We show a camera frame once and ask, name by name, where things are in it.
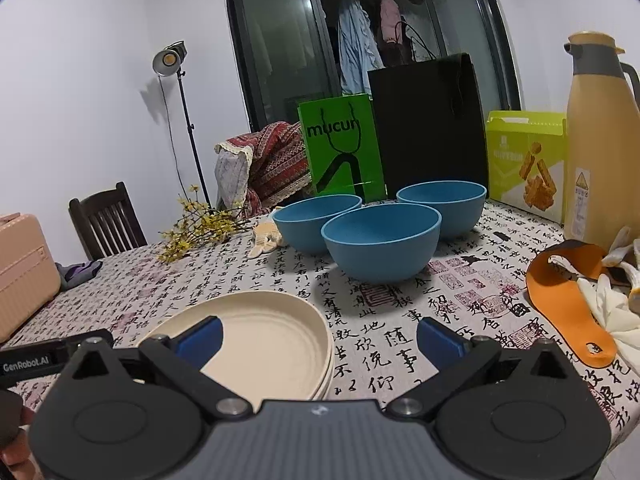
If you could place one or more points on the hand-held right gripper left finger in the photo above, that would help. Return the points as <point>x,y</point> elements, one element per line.
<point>200,342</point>

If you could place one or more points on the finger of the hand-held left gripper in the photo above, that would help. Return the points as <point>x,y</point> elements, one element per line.
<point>82,342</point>

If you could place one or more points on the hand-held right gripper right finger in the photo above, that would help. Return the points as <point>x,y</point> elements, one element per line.
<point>440,342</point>

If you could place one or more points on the cream ridged plate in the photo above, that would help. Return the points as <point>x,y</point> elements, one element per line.
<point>270,340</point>
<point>326,381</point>

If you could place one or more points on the blue bowl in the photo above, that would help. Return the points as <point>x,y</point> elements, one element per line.
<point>310,220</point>
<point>450,205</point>
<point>380,245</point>

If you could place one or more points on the person's left hand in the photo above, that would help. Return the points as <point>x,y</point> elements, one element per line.
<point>12,465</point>

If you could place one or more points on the calligraphy printed tablecloth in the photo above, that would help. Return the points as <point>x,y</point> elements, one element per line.
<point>400,320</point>

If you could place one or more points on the grey purple pouch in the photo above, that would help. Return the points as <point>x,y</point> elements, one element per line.
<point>77,275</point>

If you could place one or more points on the pink hard-shell suitcase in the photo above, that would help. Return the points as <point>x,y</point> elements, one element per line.
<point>22,270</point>

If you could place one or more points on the yellow flower branch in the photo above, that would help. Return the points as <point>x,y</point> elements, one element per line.
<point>200,230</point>

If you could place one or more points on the dark wooden chair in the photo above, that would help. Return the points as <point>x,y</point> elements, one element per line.
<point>107,225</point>

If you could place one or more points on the yellow white knit glove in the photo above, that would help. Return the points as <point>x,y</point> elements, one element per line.
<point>265,240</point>

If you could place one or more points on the white quilted cushion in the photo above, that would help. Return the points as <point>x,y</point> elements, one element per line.
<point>232,175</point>

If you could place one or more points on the yellow-green snack box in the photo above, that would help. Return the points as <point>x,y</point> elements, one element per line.
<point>525,170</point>

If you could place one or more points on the chair with patterned blanket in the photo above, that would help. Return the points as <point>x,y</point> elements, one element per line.
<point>280,165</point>

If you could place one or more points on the green paper bag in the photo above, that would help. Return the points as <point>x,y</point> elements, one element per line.
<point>345,155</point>

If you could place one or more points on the black paper bag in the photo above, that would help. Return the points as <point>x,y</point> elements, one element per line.
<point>430,125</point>

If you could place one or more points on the beige thermos jug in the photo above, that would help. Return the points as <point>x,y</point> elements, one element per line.
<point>600,150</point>

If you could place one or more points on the studio light on stand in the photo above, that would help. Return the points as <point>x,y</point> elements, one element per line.
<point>167,59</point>

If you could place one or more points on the dark sliding glass door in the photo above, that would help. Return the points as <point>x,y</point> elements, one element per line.
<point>270,50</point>

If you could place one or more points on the hanging blue garment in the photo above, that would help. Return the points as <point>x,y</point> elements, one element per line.
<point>357,45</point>

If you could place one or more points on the hanging pink garment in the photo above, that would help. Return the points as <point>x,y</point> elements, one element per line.
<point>389,17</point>

